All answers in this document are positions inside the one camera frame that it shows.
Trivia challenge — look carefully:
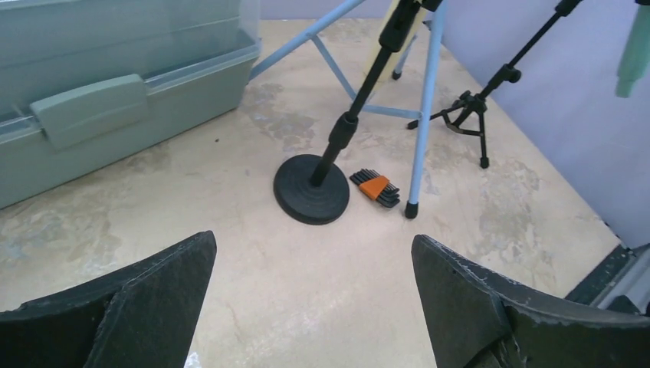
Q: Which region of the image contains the cream yellow microphone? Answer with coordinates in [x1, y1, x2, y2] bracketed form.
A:
[360, 0, 428, 91]

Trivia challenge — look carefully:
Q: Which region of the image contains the black tripod microphone stand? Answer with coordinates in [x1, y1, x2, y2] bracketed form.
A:
[406, 0, 581, 169]

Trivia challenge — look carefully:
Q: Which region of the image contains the grey-green plastic toolbox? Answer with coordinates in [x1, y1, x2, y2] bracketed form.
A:
[1, 1, 261, 207]

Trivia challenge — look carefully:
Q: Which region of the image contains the black round-base microphone stand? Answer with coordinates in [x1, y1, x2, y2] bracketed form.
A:
[273, 0, 444, 226]

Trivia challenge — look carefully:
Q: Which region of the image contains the orange black hex key set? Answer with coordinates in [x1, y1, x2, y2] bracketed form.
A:
[349, 169, 400, 209]

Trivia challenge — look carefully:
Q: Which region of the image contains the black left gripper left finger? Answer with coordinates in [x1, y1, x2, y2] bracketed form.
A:
[1, 231, 217, 367]

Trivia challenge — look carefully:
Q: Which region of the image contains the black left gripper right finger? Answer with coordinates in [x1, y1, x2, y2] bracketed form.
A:
[411, 235, 649, 367]

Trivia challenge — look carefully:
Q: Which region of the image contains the mint green microphone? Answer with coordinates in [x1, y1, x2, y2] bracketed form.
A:
[615, 0, 649, 98]

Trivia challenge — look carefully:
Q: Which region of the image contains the light blue music stand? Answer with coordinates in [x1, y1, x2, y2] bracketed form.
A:
[248, 0, 449, 220]

